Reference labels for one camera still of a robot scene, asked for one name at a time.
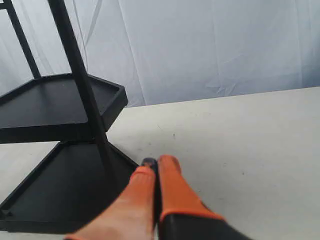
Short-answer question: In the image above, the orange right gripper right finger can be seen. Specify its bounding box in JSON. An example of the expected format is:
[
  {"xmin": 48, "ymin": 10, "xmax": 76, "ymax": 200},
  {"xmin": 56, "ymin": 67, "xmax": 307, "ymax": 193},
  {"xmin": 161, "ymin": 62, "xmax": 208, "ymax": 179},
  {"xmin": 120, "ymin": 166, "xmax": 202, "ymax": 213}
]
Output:
[{"xmin": 157, "ymin": 155, "xmax": 250, "ymax": 240}]

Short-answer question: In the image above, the white backdrop cloth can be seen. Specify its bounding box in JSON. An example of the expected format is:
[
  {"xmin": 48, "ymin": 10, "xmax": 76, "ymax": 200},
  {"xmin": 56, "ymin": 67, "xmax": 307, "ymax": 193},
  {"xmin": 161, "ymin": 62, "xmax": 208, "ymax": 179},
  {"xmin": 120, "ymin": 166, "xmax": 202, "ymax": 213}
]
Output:
[{"xmin": 0, "ymin": 0, "xmax": 320, "ymax": 108}]

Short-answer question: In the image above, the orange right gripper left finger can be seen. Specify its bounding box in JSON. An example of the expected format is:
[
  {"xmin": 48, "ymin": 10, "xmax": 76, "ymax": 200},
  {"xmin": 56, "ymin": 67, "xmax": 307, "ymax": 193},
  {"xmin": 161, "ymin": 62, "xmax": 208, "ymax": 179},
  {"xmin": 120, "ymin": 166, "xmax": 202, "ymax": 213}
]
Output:
[{"xmin": 65, "ymin": 158, "xmax": 157, "ymax": 240}]

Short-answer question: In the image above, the black metal shelf rack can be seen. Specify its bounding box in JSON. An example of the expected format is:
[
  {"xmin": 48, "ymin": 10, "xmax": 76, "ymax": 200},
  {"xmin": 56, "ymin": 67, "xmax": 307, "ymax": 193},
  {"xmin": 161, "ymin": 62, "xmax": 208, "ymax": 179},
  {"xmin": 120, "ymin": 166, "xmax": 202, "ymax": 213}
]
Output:
[{"xmin": 0, "ymin": 0, "xmax": 137, "ymax": 234}]

